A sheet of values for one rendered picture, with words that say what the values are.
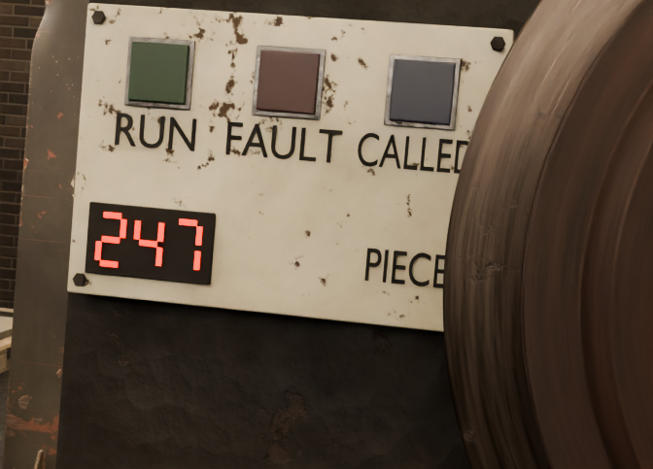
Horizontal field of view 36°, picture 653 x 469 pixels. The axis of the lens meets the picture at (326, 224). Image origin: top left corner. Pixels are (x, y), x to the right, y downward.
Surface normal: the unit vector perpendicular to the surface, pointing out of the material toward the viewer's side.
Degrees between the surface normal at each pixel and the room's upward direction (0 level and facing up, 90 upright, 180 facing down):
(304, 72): 90
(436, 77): 90
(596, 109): 90
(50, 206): 90
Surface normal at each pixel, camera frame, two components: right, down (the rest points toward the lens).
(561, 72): -0.14, 0.04
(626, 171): -0.89, -0.30
